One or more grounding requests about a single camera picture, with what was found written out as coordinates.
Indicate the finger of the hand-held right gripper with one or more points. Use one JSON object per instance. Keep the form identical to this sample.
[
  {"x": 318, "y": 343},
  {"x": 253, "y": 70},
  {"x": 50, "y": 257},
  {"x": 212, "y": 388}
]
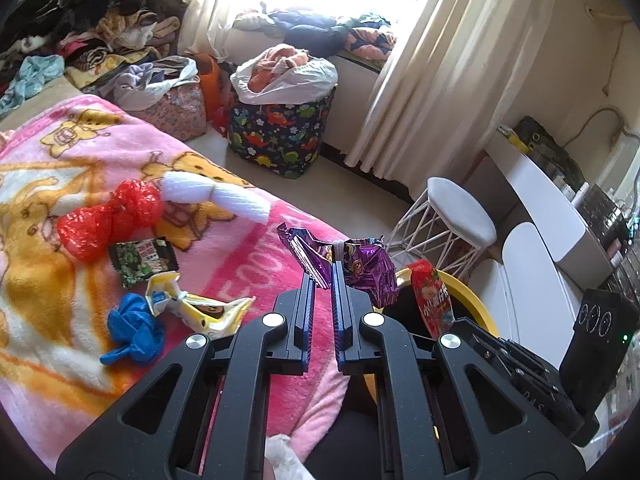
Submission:
[{"x": 480, "y": 337}]

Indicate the orange fleece cloth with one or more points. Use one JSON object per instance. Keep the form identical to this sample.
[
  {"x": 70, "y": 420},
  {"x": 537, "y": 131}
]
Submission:
[{"x": 270, "y": 67}]

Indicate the red plastic bag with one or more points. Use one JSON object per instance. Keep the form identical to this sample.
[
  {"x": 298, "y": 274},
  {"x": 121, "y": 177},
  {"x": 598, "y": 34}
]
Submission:
[{"x": 85, "y": 230}]

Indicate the person's black trouser leg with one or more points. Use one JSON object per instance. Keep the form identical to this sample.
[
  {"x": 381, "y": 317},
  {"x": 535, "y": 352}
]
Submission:
[{"x": 345, "y": 440}]

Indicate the yellow box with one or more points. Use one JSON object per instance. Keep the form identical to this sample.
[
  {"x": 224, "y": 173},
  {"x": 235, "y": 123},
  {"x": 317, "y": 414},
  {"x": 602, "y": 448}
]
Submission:
[{"x": 512, "y": 140}]

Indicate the cream curtain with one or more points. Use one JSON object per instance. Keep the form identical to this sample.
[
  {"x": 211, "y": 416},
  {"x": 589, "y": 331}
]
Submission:
[
  {"x": 205, "y": 5},
  {"x": 450, "y": 75}
]

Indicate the white furry cloth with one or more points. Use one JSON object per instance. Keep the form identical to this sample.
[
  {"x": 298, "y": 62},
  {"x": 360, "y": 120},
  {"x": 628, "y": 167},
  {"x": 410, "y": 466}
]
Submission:
[{"x": 285, "y": 460}]

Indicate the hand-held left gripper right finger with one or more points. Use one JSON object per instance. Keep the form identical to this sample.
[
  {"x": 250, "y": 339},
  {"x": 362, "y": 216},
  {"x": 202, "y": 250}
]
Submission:
[{"x": 339, "y": 320}]

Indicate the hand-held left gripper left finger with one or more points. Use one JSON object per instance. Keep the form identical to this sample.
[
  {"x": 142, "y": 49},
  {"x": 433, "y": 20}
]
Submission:
[{"x": 305, "y": 320}]

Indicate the pile of windowsill clothes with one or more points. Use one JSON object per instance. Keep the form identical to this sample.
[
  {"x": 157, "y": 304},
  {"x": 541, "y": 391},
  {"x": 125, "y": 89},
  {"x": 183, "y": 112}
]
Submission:
[{"x": 310, "y": 30}]

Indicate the floral fabric basket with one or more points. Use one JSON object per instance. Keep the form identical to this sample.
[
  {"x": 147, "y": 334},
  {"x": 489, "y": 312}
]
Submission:
[{"x": 180, "y": 110}]

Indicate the large white plastic bag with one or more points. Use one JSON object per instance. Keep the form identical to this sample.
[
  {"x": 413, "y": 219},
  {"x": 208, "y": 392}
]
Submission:
[{"x": 310, "y": 80}]

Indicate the yellow rimmed trash bin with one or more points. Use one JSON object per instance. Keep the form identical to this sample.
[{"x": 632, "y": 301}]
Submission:
[{"x": 475, "y": 300}]

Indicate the blue glove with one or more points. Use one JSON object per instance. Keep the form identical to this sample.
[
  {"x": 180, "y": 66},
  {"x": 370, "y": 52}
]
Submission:
[{"x": 130, "y": 330}]

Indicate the pink printed blanket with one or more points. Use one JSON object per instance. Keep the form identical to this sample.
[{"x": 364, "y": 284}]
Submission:
[{"x": 60, "y": 310}]

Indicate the dark cosmetics organizer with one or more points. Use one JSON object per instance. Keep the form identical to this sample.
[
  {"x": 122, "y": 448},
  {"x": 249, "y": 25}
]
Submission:
[{"x": 605, "y": 215}]

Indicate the camouflage bag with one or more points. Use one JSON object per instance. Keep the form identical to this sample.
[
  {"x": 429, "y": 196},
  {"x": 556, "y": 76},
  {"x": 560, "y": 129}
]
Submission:
[{"x": 550, "y": 150}]

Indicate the dinosaur print storage basket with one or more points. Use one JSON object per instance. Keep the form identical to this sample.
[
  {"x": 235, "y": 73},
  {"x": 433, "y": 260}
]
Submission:
[{"x": 280, "y": 140}]

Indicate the pile of dark clothes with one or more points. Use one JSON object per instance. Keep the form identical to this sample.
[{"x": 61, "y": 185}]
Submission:
[{"x": 100, "y": 10}]

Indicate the yellow and white wrapper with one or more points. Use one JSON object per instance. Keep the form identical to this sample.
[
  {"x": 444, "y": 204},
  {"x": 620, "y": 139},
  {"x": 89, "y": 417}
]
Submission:
[{"x": 210, "y": 312}]

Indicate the white desk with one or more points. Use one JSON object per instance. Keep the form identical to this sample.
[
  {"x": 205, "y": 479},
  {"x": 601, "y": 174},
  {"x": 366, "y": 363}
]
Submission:
[{"x": 540, "y": 185}]

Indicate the green and black snack packet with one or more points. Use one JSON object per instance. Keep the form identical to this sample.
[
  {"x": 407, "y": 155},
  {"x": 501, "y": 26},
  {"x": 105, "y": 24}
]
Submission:
[{"x": 140, "y": 260}]

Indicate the light blue cloth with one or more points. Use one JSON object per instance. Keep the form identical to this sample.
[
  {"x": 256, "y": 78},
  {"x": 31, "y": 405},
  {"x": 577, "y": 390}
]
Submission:
[{"x": 35, "y": 72}]

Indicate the white foam net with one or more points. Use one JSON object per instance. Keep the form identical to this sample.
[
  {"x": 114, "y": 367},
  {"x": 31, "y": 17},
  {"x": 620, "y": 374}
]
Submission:
[{"x": 190, "y": 187}]

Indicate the orange bag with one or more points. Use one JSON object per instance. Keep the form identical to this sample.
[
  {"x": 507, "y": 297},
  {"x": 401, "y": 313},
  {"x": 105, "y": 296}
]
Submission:
[{"x": 210, "y": 80}]

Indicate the purple snack wrapper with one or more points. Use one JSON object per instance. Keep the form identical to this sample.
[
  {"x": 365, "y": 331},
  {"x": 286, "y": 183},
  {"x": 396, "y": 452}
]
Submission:
[{"x": 365, "y": 265}]

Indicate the white chair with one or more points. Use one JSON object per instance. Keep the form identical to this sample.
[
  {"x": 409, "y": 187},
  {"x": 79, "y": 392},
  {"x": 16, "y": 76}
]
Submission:
[{"x": 530, "y": 260}]

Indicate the red strawberry snack packet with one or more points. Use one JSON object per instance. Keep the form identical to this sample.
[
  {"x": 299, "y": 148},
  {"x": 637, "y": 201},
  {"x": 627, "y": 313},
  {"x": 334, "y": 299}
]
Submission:
[{"x": 432, "y": 300}]

